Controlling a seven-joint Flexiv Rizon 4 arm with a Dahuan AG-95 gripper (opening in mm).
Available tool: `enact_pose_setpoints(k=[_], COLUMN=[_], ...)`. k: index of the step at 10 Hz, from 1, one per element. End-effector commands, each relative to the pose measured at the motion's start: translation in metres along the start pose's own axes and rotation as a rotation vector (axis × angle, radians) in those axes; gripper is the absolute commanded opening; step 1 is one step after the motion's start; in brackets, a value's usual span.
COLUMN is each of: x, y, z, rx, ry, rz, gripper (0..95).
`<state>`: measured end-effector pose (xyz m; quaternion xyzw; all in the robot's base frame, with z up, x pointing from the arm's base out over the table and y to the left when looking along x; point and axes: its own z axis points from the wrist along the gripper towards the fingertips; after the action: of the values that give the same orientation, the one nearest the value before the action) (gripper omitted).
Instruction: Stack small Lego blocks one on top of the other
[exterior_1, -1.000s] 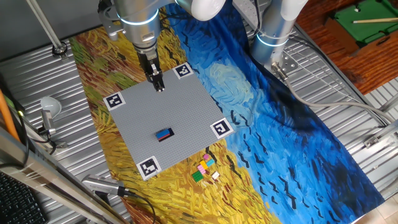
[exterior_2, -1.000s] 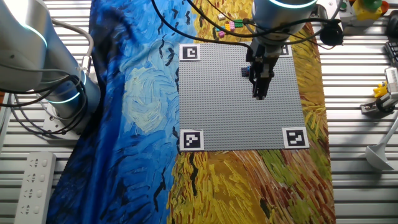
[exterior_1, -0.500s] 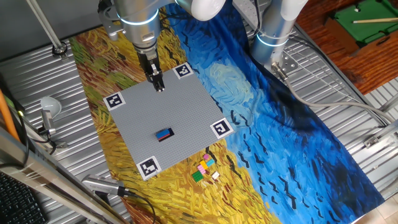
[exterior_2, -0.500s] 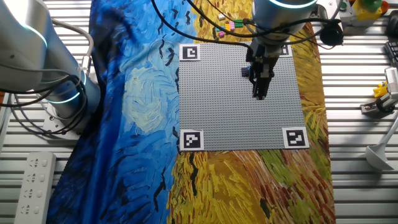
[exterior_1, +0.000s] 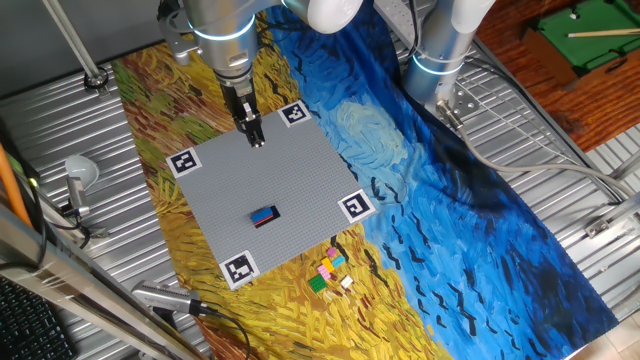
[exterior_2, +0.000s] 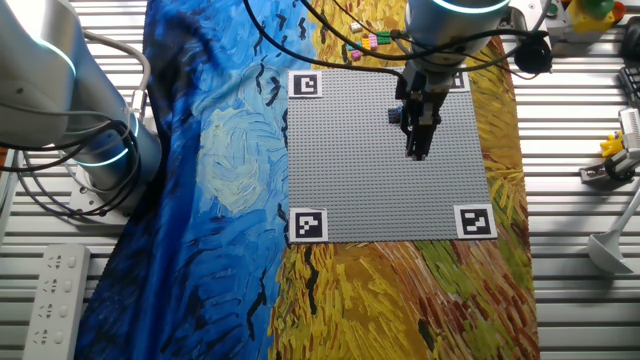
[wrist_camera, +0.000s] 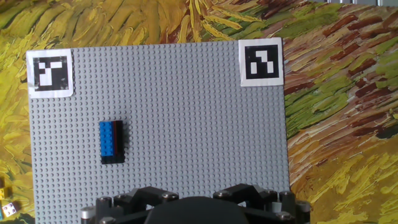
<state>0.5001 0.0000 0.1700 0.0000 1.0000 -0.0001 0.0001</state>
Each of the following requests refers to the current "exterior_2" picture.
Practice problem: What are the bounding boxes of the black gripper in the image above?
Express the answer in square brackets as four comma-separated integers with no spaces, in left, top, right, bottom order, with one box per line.
[399,63,454,162]

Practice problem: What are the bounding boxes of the grey Lego baseplate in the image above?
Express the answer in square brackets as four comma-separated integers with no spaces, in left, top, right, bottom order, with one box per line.
[287,65,494,245]

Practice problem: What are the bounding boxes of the black white fiducial marker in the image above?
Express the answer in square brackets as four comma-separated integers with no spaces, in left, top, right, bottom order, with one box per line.
[289,207,329,244]
[451,69,472,94]
[288,70,324,99]
[453,203,499,240]

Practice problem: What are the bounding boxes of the grey green button box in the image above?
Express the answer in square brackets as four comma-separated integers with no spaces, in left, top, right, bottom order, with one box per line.
[519,0,572,47]

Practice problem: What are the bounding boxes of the small yellow toy figure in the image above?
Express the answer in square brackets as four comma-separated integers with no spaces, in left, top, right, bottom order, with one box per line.
[599,130,625,159]

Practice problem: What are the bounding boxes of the yellow toy with green cap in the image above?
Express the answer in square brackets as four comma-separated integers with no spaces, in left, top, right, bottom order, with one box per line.
[564,0,627,44]

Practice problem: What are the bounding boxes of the black keypad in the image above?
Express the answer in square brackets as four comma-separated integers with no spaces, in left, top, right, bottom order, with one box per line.
[617,64,640,109]

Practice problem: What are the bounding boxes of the black round object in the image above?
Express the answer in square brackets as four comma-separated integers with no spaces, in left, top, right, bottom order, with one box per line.
[621,27,640,60]

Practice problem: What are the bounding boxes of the painted wheatfield cloth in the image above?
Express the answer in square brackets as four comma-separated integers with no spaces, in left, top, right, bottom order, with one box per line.
[74,0,541,360]

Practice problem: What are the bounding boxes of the white power strip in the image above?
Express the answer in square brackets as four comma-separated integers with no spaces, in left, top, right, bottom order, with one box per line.
[22,243,92,360]

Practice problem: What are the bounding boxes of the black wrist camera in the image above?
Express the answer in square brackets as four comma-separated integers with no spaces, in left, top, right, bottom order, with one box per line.
[393,73,412,104]

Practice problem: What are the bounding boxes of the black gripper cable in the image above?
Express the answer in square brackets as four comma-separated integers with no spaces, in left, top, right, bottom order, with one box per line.
[298,0,551,64]
[242,0,409,84]

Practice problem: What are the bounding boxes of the grey metal bracket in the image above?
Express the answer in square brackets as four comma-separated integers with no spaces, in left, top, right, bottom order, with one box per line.
[499,3,526,32]

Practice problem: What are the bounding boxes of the metal base bracket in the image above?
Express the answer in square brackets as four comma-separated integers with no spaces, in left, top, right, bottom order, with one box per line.
[579,163,637,189]

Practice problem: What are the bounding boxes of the grey cable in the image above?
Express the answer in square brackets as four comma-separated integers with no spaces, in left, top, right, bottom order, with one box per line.
[82,29,152,124]

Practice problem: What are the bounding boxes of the black base cable bundle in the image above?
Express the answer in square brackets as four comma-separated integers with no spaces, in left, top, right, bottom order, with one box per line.
[0,102,149,219]

